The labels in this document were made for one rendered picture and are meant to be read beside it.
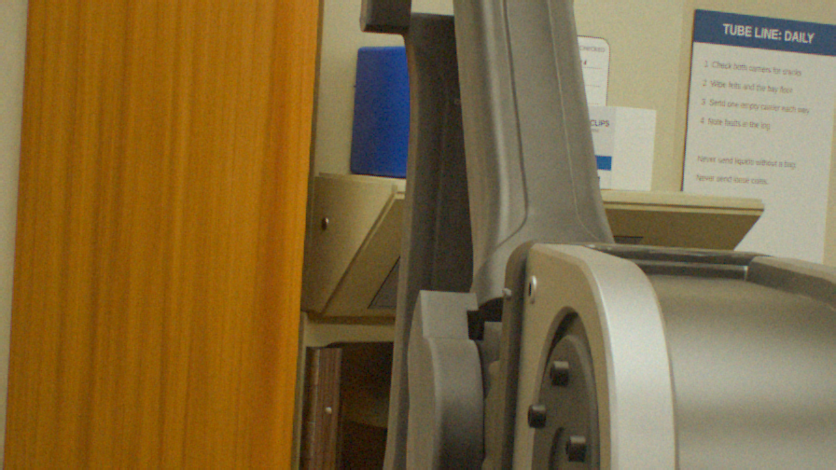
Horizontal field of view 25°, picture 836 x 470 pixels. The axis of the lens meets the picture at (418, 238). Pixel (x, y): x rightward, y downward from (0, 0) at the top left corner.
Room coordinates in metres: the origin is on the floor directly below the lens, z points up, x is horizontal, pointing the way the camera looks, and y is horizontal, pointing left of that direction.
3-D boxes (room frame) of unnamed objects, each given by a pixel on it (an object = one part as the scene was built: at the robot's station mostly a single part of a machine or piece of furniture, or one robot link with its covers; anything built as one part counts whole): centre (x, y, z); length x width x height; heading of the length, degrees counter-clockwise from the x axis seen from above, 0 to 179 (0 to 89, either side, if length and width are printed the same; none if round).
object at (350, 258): (1.37, -0.09, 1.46); 0.32 x 0.12 x 0.10; 121
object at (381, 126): (1.32, -0.02, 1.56); 0.10 x 0.10 x 0.09; 31
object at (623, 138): (1.39, -0.13, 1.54); 0.05 x 0.05 x 0.06; 48
